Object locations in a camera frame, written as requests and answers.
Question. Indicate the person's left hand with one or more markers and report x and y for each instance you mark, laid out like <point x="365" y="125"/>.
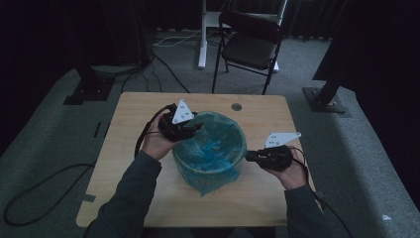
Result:
<point x="157" y="143"/>

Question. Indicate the blue plastic trash bag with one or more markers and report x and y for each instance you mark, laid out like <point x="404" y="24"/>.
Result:
<point x="211" y="148"/>

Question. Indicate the white paper scrap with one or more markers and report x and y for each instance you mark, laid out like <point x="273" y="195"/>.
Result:
<point x="386" y="217"/>

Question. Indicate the black stand with square base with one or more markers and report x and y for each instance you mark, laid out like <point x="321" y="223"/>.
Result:
<point x="89" y="89"/>

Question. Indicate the dark curtain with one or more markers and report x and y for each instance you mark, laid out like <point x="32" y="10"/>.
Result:
<point x="307" y="20"/>

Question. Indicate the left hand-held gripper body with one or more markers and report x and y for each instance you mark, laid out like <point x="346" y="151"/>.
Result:
<point x="175" y="129"/>

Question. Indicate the black folding chair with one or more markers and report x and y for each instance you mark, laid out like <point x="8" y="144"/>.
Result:
<point x="249" y="49"/>

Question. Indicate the grey tape piece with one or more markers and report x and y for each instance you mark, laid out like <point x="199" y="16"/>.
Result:
<point x="88" y="198"/>
<point x="318" y="194"/>

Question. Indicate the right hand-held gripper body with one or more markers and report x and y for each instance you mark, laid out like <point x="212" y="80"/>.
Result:
<point x="277" y="158"/>

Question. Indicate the white desk frame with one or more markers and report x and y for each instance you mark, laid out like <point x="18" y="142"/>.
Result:
<point x="202" y="39"/>

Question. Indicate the person's right hand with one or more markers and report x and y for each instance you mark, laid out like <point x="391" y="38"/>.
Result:
<point x="295" y="177"/>

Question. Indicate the black stand with bolted base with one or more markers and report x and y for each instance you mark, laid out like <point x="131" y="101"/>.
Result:
<point x="323" y="100"/>

